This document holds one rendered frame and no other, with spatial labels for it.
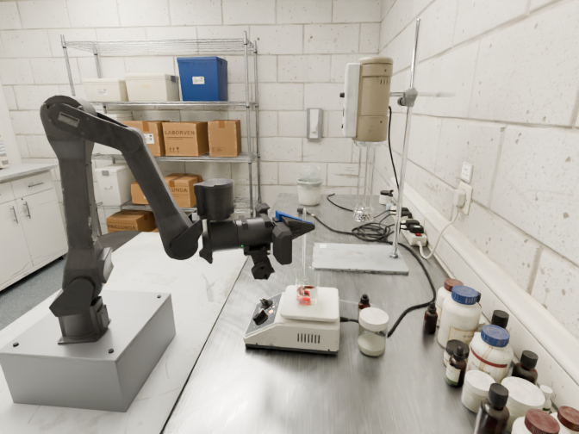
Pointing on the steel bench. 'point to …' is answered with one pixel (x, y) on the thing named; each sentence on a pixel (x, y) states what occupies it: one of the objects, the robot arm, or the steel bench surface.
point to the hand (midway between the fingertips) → (297, 227)
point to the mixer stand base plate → (357, 258)
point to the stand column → (406, 139)
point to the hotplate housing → (297, 334)
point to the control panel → (266, 313)
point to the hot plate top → (328, 308)
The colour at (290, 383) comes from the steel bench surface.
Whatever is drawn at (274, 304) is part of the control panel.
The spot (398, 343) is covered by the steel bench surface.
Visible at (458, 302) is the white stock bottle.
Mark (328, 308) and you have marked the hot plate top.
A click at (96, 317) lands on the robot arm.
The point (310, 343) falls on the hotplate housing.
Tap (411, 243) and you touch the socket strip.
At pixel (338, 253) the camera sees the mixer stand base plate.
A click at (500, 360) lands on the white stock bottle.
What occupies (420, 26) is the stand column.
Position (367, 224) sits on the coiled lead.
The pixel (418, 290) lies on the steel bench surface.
